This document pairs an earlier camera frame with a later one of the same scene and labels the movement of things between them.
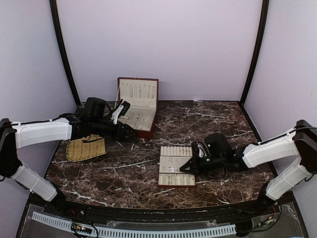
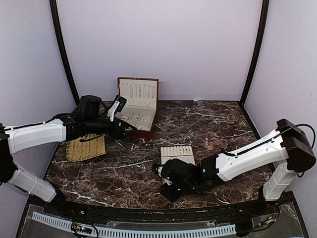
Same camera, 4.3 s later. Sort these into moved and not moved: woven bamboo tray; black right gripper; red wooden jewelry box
Moved: black right gripper
Not moved: woven bamboo tray; red wooden jewelry box
